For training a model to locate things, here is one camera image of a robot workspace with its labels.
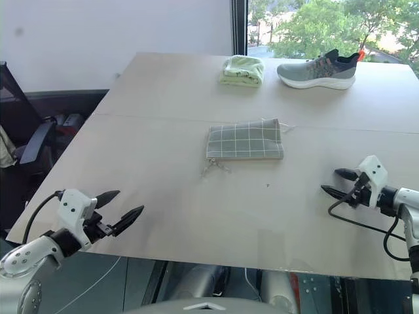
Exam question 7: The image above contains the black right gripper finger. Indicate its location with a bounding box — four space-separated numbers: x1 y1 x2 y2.
334 167 359 181
321 184 348 200

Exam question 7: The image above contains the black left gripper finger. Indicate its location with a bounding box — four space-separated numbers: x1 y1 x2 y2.
112 205 145 237
95 190 121 208

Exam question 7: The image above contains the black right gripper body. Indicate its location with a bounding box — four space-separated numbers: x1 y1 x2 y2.
346 171 373 209

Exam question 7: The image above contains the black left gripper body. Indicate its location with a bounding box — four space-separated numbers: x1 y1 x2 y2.
82 211 119 245

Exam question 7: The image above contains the grey checked fabric pouch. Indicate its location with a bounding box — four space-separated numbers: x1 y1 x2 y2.
200 118 297 178

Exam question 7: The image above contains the red and white box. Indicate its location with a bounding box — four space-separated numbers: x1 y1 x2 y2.
54 113 86 135

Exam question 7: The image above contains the silver robot leg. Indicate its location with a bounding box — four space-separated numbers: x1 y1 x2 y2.
261 269 301 314
172 264 227 299

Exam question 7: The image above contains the grey sneaker with white sole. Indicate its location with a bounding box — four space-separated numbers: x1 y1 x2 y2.
276 48 361 90

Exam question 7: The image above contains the dark side desk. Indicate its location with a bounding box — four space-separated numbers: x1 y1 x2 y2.
25 88 111 116

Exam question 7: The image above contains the yellowish cloth on chair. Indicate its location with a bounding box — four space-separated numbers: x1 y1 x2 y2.
0 123 18 169

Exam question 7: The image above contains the grey robot torso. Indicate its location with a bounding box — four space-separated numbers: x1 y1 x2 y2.
123 295 296 314

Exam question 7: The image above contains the black mesh office chair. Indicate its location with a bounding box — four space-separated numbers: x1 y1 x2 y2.
0 60 57 230

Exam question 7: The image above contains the folded light green towel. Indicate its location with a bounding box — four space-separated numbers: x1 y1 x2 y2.
218 55 266 89

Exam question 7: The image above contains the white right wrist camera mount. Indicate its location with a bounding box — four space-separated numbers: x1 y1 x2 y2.
356 155 388 209

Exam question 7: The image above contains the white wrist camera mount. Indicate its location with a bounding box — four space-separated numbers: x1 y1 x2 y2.
356 155 388 209
57 188 98 253

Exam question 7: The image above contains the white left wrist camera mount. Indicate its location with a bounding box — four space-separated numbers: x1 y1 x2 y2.
57 188 98 253

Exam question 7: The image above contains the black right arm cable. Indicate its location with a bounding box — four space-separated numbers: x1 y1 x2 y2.
327 173 412 262

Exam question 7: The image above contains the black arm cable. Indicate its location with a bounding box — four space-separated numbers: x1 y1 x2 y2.
21 190 64 245
327 173 412 262

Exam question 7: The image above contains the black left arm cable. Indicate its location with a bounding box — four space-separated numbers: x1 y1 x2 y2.
21 190 64 245

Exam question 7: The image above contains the thin white cable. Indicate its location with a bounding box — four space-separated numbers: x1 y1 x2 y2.
243 267 263 300

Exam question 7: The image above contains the black window frame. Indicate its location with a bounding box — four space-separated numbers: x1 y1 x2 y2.
230 0 249 57

